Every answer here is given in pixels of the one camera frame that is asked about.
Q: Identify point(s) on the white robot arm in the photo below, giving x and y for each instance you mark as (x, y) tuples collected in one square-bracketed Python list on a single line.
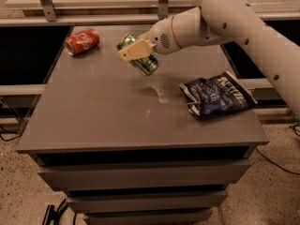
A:
[(220, 21)]

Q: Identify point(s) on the black device on floor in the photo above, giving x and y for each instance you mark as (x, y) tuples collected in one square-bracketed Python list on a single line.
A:
[(54, 214)]

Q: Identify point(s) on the green soda can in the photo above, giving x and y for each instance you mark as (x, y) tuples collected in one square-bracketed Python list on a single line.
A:
[(146, 65)]

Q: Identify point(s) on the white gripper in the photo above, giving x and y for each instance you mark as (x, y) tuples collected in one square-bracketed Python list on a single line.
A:
[(160, 38)]

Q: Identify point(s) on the grey drawer cabinet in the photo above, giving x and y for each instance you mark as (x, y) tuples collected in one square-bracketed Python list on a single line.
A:
[(124, 148)]

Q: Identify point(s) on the metal railing frame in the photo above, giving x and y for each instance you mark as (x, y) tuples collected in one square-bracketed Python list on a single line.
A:
[(93, 10)]

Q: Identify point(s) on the blue chip bag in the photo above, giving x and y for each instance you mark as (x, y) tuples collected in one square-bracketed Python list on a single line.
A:
[(220, 94)]

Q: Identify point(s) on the red soda can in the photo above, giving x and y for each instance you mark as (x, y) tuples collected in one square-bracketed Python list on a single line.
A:
[(82, 41)]

